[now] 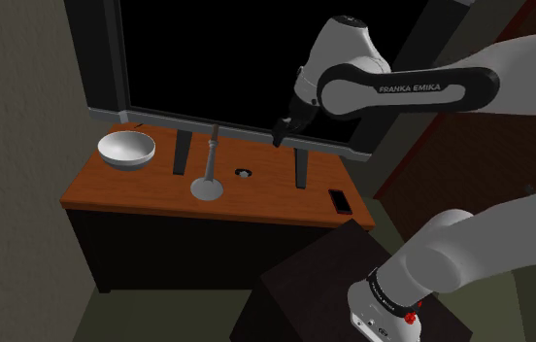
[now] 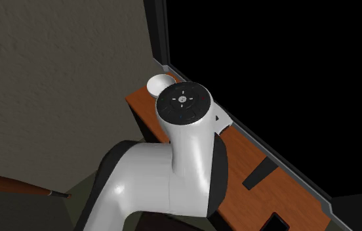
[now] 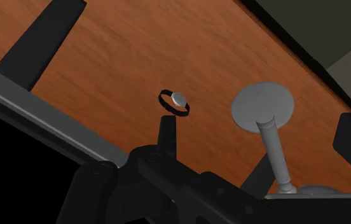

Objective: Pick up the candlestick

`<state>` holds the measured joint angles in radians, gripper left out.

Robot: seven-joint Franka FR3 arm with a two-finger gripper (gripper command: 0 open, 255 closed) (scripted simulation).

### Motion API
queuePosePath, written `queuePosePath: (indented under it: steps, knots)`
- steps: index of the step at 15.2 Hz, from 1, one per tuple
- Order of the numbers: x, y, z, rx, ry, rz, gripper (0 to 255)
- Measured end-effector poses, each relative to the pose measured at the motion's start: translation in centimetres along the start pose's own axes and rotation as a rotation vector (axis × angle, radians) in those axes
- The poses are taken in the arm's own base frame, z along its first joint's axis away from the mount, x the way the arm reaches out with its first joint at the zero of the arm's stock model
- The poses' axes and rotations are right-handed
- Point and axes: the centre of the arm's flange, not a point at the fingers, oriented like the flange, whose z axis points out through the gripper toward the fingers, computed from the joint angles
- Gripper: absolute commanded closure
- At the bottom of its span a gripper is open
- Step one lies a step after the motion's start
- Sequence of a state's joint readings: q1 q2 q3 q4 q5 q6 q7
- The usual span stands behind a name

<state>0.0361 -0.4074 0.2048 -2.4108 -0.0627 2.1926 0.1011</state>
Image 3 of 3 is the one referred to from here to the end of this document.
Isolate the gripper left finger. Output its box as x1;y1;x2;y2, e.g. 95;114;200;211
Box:
56;115;201;224

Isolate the black band silver wristwatch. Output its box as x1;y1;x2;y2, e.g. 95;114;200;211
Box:
158;89;191;118

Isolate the wooden desk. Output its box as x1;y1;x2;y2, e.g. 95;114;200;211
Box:
0;0;351;199

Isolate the grey desk lamp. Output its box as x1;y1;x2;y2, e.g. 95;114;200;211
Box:
231;81;351;200

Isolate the grey framed black panel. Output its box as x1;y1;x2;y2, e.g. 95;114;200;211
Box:
0;59;130;224

